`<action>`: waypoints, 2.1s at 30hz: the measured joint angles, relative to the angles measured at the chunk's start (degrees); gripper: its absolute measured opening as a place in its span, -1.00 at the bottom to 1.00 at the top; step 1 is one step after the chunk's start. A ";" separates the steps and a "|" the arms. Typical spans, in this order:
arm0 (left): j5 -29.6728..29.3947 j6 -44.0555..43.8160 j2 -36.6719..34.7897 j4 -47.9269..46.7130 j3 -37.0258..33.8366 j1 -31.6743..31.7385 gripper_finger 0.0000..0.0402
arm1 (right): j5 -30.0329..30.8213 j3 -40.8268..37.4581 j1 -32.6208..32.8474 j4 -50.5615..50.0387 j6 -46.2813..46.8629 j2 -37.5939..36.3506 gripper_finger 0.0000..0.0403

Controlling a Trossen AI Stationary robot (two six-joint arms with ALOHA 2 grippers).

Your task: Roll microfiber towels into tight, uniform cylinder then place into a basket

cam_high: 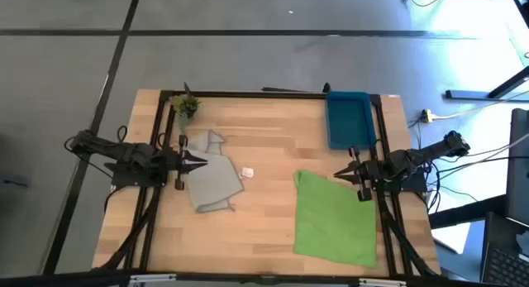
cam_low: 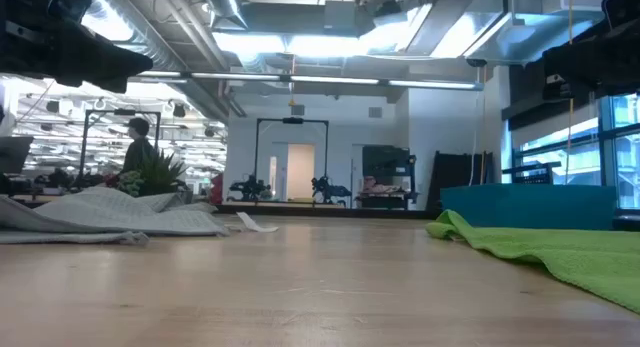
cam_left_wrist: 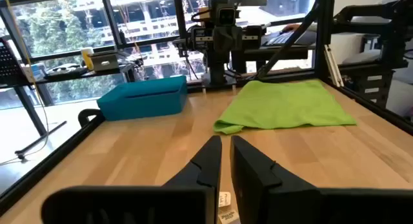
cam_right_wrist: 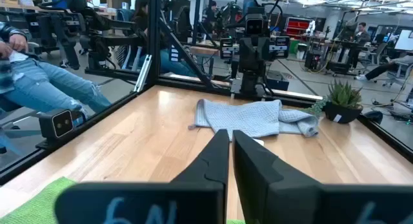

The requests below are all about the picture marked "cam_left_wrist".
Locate black window desk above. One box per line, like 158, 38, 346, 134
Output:
0, 63, 136, 136

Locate green microfiber towel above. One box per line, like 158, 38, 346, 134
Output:
212, 79, 358, 136

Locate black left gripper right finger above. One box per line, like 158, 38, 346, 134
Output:
230, 135, 413, 224

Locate black neighbouring rig frame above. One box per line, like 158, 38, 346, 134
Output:
334, 0, 413, 70

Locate black curved frame handle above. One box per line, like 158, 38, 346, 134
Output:
77, 108, 105, 128

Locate black overhead gantry frame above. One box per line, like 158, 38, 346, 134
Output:
256, 0, 337, 81

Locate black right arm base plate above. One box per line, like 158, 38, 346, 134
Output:
200, 76, 239, 88

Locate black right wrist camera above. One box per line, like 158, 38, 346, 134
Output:
215, 4, 238, 26

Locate grey metal box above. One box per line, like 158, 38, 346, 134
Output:
88, 52, 120, 72

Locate black floor rod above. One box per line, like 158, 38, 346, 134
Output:
14, 120, 68, 160

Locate blue plastic basket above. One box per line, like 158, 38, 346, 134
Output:
96, 75, 188, 122

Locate white aluminium bar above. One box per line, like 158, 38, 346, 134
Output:
323, 44, 345, 88

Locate person's hand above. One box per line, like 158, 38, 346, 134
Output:
281, 23, 303, 33

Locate black perforated panel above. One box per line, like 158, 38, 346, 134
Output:
0, 36, 25, 86

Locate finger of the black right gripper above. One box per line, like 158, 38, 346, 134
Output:
228, 26, 243, 54
213, 26, 228, 54

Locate yellow lidded cup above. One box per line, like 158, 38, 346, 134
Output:
79, 46, 95, 71

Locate dark grey laptop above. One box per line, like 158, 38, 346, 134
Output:
260, 29, 312, 47

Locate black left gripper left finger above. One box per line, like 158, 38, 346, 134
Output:
41, 135, 223, 224

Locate black labelled drawer cabinet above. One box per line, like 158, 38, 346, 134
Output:
343, 68, 396, 108

